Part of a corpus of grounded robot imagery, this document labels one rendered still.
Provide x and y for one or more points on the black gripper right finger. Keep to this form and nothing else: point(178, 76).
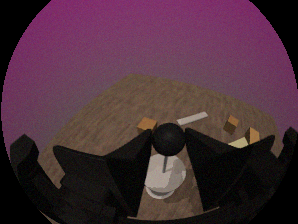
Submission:
point(217, 166)

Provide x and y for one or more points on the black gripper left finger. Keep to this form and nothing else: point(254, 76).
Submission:
point(123, 171)

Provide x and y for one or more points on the glass french press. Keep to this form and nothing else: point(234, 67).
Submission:
point(166, 172)

